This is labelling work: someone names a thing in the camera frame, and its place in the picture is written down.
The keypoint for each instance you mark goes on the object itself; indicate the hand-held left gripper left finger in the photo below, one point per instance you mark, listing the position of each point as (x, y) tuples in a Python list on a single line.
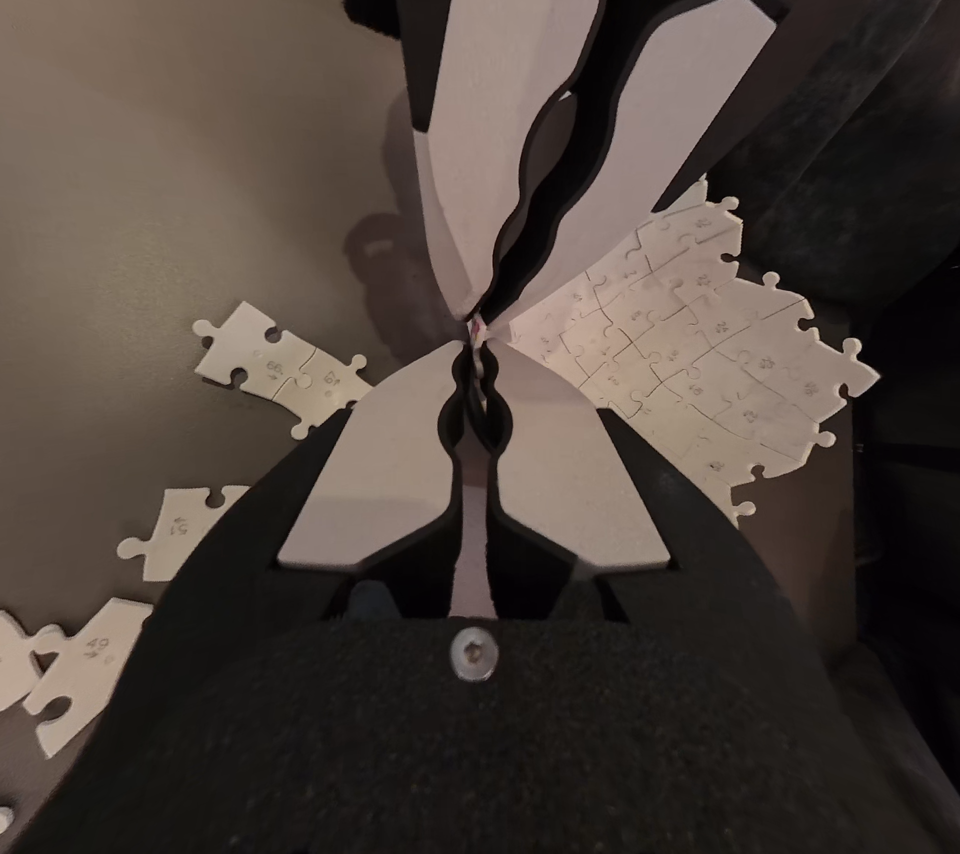
[(375, 486)]

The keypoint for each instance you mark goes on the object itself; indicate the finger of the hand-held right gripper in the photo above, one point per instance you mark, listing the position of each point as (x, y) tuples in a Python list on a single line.
[(675, 104), (510, 29)]

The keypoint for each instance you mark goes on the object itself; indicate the puzzle pieces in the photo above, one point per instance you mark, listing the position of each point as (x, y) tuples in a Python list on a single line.
[(255, 359)]

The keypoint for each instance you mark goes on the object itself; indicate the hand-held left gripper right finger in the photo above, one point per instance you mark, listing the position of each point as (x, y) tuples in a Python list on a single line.
[(585, 486)]

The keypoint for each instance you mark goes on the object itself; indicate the partly built white puzzle ball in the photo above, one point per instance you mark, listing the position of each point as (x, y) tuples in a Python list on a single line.
[(712, 359)]

